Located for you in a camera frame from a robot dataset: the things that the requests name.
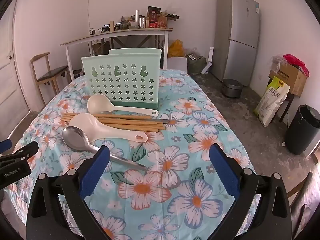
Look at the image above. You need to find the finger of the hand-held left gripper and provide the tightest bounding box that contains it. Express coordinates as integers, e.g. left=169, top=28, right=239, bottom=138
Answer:
left=0, top=139, right=12, bottom=153
left=0, top=141, right=39, bottom=167

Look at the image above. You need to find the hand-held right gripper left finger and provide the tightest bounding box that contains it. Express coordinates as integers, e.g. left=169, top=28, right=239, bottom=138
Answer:
left=26, top=145, right=112, bottom=240

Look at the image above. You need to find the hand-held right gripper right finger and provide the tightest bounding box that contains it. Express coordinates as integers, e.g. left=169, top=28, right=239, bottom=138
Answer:
left=209, top=144, right=293, bottom=240

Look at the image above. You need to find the large metal spoon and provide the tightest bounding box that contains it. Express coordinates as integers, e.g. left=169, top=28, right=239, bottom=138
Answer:
left=62, top=127, right=148, bottom=172

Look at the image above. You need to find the large white rice paddle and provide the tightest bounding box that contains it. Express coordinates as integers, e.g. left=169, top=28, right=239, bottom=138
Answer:
left=69, top=113, right=148, bottom=143

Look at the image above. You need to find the bundle of wooden chopsticks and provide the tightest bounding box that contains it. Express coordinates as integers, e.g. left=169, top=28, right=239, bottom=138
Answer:
left=61, top=113, right=166, bottom=132

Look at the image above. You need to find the small white plastic spoon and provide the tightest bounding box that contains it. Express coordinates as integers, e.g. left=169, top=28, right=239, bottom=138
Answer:
left=87, top=94, right=159, bottom=117

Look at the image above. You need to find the green plastic utensil holder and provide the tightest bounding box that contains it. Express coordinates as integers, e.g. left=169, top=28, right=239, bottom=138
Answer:
left=81, top=48, right=162, bottom=110

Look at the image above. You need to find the floral blue tablecloth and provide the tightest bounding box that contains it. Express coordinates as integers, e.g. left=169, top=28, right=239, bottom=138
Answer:
left=5, top=69, right=260, bottom=240

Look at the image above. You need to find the white wooden door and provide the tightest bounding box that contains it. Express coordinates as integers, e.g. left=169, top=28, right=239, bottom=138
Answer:
left=0, top=50, right=30, bottom=130

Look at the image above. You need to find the wooden chair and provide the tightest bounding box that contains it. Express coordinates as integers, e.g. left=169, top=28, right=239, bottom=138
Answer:
left=30, top=52, right=71, bottom=105
left=287, top=171, right=315, bottom=240

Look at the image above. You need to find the yellow and white rice bag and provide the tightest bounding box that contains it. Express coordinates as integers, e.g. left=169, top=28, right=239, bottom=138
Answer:
left=254, top=76, right=290, bottom=127

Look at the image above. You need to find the black trash bin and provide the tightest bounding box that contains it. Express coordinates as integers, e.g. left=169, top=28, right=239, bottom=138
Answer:
left=285, top=104, right=320, bottom=155

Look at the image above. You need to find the white narrow board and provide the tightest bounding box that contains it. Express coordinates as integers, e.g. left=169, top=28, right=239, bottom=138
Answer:
left=201, top=46, right=214, bottom=75

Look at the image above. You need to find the green sack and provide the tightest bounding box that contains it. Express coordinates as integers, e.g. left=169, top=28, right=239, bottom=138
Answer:
left=186, top=54, right=207, bottom=75

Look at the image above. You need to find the large cardboard box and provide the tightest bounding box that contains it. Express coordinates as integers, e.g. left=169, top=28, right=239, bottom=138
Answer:
left=269, top=61, right=307, bottom=97

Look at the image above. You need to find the white box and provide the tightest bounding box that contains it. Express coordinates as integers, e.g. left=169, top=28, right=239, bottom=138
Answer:
left=167, top=57, right=188, bottom=71

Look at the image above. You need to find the red plastic bag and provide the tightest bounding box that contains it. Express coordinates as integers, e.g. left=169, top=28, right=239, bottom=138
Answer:
left=282, top=54, right=310, bottom=77

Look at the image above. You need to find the yellow plastic bag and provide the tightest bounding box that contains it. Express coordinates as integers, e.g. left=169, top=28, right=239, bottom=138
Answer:
left=168, top=39, right=185, bottom=58

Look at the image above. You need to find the grey refrigerator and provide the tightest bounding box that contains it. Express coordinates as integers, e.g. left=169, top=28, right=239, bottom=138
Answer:
left=210, top=0, right=261, bottom=87

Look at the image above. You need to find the white side table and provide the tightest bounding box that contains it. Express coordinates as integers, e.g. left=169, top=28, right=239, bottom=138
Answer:
left=60, top=27, right=173, bottom=80

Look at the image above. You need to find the printed cardboard box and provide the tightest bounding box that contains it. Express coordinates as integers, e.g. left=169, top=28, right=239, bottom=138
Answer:
left=157, top=14, right=168, bottom=28

